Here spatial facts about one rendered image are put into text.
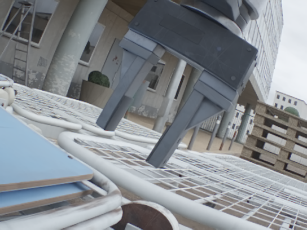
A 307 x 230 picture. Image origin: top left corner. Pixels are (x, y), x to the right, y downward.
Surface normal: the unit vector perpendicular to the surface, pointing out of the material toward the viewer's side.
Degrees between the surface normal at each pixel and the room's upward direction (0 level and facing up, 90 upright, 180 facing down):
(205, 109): 90
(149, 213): 90
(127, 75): 90
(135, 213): 90
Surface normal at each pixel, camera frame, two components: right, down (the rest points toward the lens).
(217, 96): -0.26, -0.06
